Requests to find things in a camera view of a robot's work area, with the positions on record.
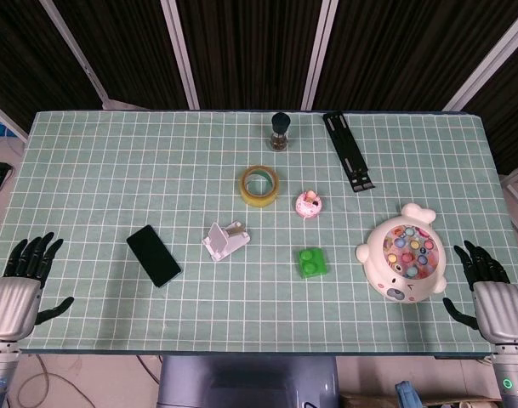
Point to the white frame post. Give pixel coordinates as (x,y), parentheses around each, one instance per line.
(488,64)
(182,55)
(318,55)
(77,55)

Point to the black folded laptop stand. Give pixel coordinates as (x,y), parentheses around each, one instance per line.
(348,151)

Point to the pink toy cake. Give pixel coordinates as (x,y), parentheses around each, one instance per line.
(309,206)

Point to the glass pepper grinder black cap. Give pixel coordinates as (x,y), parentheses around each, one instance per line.
(278,127)

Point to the left black-fingered silver robot hand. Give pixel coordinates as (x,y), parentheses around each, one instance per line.
(12,299)

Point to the blue plastic object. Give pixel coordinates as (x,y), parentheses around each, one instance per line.
(407,395)

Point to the right black-fingered silver robot hand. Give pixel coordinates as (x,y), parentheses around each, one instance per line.
(499,308)

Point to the green checked tablecloth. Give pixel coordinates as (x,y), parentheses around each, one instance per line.
(114,170)

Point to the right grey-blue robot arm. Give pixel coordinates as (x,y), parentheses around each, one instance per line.
(511,378)

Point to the green two-stud building block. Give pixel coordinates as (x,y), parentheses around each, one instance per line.
(312,263)

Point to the white bear fishing game toy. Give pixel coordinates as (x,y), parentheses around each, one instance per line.
(394,276)

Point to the black smartphone with blue frame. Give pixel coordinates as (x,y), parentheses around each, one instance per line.
(154,256)

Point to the yellow packing tape roll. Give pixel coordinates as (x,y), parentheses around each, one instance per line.
(258,197)

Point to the grey robot torso base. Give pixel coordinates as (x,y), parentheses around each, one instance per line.
(246,382)

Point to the white folding phone stand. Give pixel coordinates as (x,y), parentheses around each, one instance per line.
(223,242)

